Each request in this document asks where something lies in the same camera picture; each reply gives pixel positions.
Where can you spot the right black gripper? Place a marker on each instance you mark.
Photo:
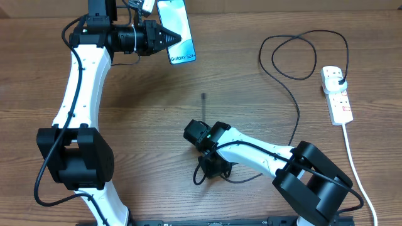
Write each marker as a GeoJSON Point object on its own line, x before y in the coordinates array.
{"type": "Point", "coordinates": [211, 171]}

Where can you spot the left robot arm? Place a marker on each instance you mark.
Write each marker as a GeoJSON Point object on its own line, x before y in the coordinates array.
{"type": "Point", "coordinates": [74, 152]}

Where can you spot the Galaxy smartphone with blue screen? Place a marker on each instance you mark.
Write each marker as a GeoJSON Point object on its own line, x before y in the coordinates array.
{"type": "Point", "coordinates": [173, 16]}

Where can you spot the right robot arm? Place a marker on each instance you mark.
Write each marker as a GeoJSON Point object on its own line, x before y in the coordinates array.
{"type": "Point", "coordinates": [308, 180]}

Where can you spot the white power strip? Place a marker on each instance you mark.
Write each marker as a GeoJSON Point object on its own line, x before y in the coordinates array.
{"type": "Point", "coordinates": [338, 104]}

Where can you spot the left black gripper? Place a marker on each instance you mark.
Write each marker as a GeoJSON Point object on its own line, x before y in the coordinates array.
{"type": "Point", "coordinates": [152, 31]}

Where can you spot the white charger adapter plug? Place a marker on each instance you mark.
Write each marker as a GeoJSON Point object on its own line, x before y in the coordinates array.
{"type": "Point", "coordinates": [333, 85]}

